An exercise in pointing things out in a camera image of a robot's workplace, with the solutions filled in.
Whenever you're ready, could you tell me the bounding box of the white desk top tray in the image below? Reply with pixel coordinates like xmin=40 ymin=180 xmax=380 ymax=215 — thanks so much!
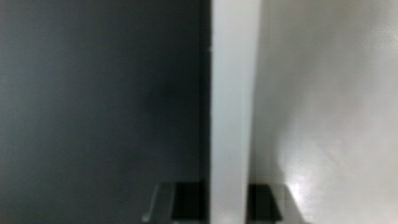
xmin=209 ymin=0 xmax=398 ymax=224

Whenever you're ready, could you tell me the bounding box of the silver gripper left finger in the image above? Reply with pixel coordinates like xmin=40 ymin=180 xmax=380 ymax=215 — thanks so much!
xmin=142 ymin=182 xmax=207 ymax=224

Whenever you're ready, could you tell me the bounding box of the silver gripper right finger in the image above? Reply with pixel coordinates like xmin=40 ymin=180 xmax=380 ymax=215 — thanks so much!
xmin=245 ymin=184 xmax=311 ymax=224

